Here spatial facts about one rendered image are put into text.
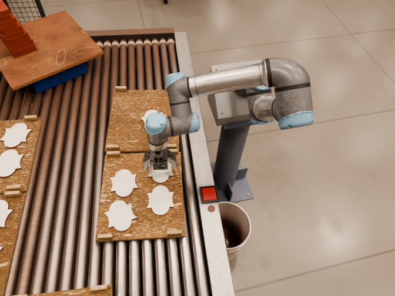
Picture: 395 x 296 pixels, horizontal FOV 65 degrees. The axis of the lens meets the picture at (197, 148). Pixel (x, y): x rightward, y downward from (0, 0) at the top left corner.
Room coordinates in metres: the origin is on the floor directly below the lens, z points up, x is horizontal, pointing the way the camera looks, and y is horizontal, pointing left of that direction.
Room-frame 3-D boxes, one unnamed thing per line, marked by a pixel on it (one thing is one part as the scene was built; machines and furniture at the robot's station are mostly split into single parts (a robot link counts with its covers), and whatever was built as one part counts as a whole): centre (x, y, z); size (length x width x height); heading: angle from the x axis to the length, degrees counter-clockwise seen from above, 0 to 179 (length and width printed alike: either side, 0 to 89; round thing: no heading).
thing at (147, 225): (0.62, 0.22, 0.93); 0.41 x 0.35 x 0.02; 8
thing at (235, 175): (1.23, -0.22, 0.44); 0.38 x 0.38 x 0.87; 17
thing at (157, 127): (0.70, 0.15, 1.27); 0.09 x 0.08 x 0.11; 109
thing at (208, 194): (0.63, -0.07, 0.92); 0.06 x 0.06 x 0.01; 11
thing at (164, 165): (0.70, 0.15, 1.11); 0.09 x 0.08 x 0.12; 8
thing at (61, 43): (1.43, 0.91, 1.03); 0.50 x 0.50 x 0.02; 42
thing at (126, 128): (1.04, 0.28, 0.93); 0.41 x 0.35 x 0.02; 6
